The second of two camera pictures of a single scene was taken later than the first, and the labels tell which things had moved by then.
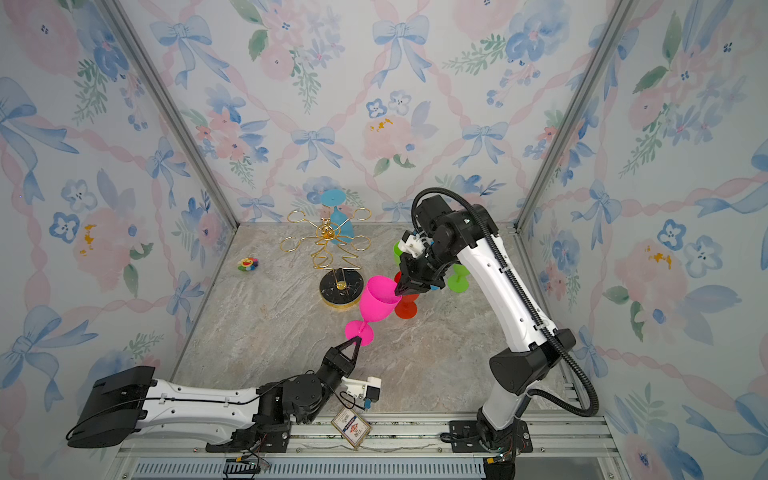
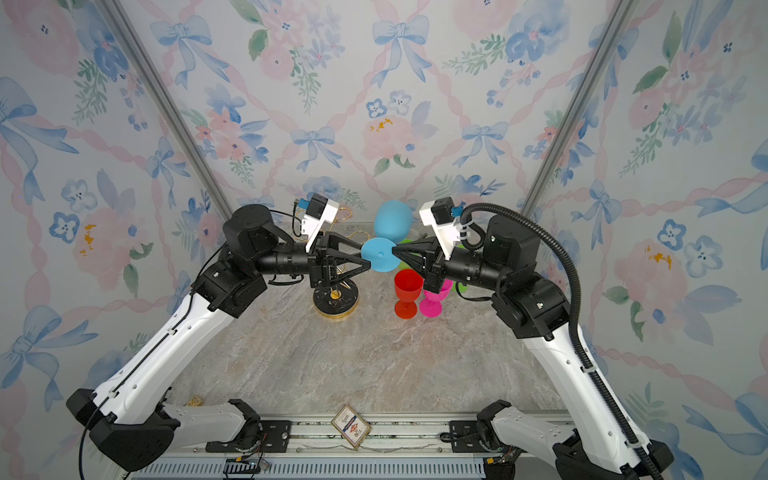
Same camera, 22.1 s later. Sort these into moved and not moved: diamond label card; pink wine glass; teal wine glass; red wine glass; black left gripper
Moved: black left gripper; teal wine glass; pink wine glass
Not moved: diamond label card; red wine glass
